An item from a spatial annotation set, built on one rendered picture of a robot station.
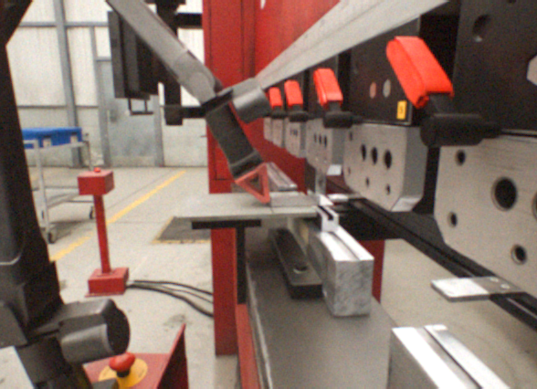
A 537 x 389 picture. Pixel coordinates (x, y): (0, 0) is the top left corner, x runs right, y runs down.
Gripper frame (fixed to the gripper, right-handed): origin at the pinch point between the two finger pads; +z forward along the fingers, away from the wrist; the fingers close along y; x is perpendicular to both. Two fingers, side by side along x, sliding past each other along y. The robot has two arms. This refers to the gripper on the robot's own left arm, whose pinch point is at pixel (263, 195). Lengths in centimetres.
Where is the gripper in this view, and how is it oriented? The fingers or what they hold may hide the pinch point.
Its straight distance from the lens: 75.2
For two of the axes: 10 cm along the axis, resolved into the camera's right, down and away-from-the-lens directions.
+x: -8.7, 4.8, 0.0
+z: 4.7, 8.4, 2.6
